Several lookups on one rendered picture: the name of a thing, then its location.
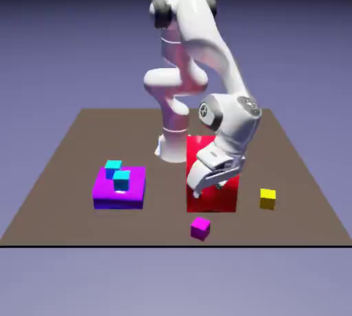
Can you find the large purple box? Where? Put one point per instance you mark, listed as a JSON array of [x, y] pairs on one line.
[[134, 192]]

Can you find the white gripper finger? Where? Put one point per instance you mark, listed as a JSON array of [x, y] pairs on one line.
[[197, 194], [220, 185]]

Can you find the small yellow cube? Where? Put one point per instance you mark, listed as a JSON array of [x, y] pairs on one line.
[[267, 198]]

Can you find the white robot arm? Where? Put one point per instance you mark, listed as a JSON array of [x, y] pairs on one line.
[[209, 46]]

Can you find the large red box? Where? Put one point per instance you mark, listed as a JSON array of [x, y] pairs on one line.
[[217, 200]]

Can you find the small magenta cube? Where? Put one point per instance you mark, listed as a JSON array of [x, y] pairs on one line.
[[200, 228]]

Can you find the small cyan cube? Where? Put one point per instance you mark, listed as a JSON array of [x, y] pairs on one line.
[[121, 180], [112, 165]]

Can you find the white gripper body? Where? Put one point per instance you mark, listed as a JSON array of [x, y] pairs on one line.
[[198, 177]]

